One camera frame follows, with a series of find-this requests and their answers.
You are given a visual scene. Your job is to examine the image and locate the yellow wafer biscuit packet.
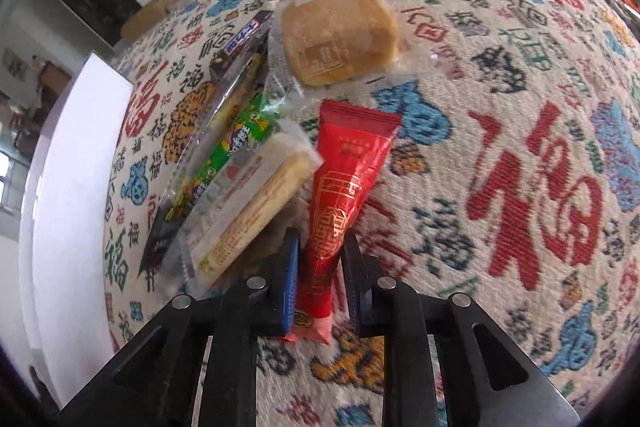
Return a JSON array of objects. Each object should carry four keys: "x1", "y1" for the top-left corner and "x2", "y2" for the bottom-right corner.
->
[{"x1": 176, "y1": 119, "x2": 322, "y2": 297}]

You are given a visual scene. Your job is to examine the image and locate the red snack packet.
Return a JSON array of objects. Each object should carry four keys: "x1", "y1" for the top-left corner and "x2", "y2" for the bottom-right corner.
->
[{"x1": 286, "y1": 100, "x2": 401, "y2": 343}]

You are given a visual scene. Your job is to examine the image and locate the green sausage snack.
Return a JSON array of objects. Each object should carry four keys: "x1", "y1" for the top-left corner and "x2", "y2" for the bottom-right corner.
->
[{"x1": 163, "y1": 93, "x2": 277, "y2": 222}]

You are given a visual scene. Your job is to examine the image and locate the long clear snack package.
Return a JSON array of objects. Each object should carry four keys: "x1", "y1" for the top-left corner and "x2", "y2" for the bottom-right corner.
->
[{"x1": 139, "y1": 31, "x2": 269, "y2": 272}]

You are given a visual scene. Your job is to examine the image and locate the packaged bread loaf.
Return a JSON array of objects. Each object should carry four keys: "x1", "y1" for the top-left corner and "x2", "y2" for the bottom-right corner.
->
[{"x1": 268, "y1": 0, "x2": 428, "y2": 92}]

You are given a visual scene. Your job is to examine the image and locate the white cardboard box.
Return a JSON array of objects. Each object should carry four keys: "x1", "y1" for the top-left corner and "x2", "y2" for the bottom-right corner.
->
[{"x1": 18, "y1": 53, "x2": 132, "y2": 407}]

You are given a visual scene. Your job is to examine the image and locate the cardboard box on floor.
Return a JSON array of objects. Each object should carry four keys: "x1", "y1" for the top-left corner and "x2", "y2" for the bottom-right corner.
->
[{"x1": 120, "y1": 0, "x2": 171, "y2": 43}]

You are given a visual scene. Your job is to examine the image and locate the dark chocolate bar packet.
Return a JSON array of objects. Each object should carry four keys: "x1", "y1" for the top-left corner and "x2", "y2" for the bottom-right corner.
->
[{"x1": 209, "y1": 10, "x2": 273, "y2": 81}]

